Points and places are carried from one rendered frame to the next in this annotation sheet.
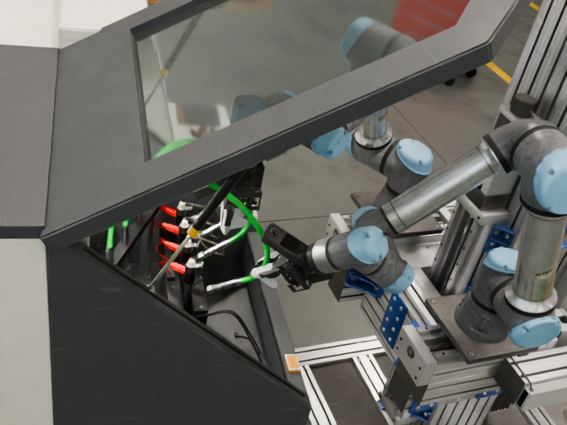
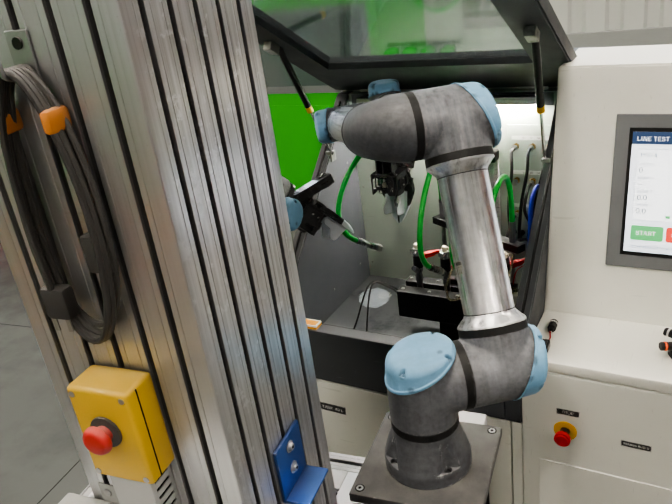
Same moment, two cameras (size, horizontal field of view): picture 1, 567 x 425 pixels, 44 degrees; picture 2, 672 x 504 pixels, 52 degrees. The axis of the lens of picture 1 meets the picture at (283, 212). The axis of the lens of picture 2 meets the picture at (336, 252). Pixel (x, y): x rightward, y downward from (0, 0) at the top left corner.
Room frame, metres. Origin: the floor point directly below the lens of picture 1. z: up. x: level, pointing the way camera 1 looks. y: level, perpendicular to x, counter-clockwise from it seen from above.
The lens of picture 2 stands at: (2.51, -1.02, 1.89)
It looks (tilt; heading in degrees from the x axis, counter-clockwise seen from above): 25 degrees down; 142
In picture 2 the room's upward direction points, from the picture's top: 8 degrees counter-clockwise
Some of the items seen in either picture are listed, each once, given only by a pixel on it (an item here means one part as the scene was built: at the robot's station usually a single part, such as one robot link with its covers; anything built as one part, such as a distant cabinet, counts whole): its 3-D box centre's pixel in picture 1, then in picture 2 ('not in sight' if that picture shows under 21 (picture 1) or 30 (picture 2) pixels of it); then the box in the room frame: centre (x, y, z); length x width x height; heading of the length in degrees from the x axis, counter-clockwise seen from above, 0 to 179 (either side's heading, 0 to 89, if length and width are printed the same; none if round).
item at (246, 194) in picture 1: (241, 183); (390, 168); (1.34, 0.11, 1.35); 0.09 x 0.08 x 0.12; 109
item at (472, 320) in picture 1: (488, 309); not in sight; (1.40, -0.58, 1.09); 0.15 x 0.15 x 0.10
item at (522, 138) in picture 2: not in sight; (530, 180); (1.46, 0.53, 1.20); 0.13 x 0.03 x 0.31; 20
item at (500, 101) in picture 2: not in sight; (443, 100); (1.23, 0.45, 1.43); 0.54 x 0.03 x 0.02; 20
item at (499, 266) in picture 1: (504, 277); not in sight; (1.39, -0.58, 1.20); 0.13 x 0.12 x 0.14; 16
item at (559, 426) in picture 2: not in sight; (563, 435); (1.84, 0.09, 0.80); 0.05 x 0.04 x 0.05; 20
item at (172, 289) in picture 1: (180, 286); (462, 313); (1.43, 0.24, 0.91); 0.34 x 0.10 x 0.15; 20
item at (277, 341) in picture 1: (268, 323); (388, 364); (1.40, -0.02, 0.87); 0.62 x 0.04 x 0.16; 20
